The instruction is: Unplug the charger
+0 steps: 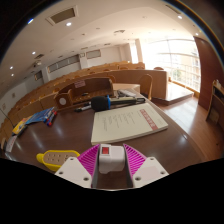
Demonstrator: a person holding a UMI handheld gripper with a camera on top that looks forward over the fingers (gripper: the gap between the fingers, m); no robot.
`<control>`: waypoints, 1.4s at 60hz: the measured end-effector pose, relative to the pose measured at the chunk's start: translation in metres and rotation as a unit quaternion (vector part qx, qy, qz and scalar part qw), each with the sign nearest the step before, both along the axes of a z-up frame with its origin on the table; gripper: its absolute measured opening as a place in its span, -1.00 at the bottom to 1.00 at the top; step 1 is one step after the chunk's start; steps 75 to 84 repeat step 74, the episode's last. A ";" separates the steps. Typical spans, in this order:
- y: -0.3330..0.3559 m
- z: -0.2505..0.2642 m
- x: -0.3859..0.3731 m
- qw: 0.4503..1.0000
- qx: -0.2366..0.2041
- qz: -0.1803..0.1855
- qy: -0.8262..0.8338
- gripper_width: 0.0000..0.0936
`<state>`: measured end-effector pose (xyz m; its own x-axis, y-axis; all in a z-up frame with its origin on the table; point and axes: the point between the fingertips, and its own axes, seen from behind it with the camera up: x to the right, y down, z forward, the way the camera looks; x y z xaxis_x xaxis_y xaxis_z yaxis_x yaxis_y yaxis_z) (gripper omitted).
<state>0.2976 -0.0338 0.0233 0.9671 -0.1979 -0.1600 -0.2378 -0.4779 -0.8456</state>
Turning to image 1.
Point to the large glass window wall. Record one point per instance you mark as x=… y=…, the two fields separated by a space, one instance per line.
x=173 y=60

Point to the rows of wooden auditorium seats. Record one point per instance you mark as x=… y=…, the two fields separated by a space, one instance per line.
x=126 y=65

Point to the wooden shelf unit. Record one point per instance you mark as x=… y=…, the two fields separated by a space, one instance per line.
x=216 y=106

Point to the blue book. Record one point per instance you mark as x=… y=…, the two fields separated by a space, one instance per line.
x=40 y=116

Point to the wooden desk organizer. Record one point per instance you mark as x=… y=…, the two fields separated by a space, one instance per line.
x=85 y=90

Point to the black marker pen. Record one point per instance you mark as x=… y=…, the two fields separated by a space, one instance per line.
x=83 y=107

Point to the grey paper stack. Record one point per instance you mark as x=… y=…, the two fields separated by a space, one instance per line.
x=128 y=93

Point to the yellow book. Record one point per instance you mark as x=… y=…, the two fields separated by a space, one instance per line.
x=18 y=126

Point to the curved wooden front desk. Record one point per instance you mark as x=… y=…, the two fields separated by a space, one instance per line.
x=133 y=78

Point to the white printed leaflet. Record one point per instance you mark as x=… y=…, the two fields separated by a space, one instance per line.
x=10 y=143

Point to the white book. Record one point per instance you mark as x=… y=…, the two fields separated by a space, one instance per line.
x=128 y=123

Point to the dark marker pen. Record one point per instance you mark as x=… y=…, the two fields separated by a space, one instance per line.
x=50 y=120

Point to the blue marker pen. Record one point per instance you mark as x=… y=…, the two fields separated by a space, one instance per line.
x=47 y=118

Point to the black gooseneck microphone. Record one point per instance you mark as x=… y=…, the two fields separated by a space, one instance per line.
x=6 y=116

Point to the red marker pen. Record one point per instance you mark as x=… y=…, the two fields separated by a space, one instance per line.
x=53 y=117

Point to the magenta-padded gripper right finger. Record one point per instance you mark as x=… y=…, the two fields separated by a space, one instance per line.
x=150 y=171

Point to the black whiteboard eraser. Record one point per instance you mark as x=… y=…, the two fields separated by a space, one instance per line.
x=21 y=130

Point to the rectangular ceiling vent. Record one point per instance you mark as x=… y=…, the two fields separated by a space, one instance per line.
x=173 y=8
x=63 y=15

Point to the black handheld microphone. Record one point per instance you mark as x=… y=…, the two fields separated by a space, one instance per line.
x=100 y=103

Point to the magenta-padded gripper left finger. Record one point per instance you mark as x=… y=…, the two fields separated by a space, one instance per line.
x=73 y=171

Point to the round ceiling lights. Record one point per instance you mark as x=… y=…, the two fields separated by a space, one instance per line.
x=68 y=24

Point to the white charger block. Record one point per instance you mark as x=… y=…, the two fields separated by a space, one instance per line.
x=111 y=158

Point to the wooden chair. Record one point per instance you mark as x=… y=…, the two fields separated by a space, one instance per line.
x=159 y=68
x=146 y=85

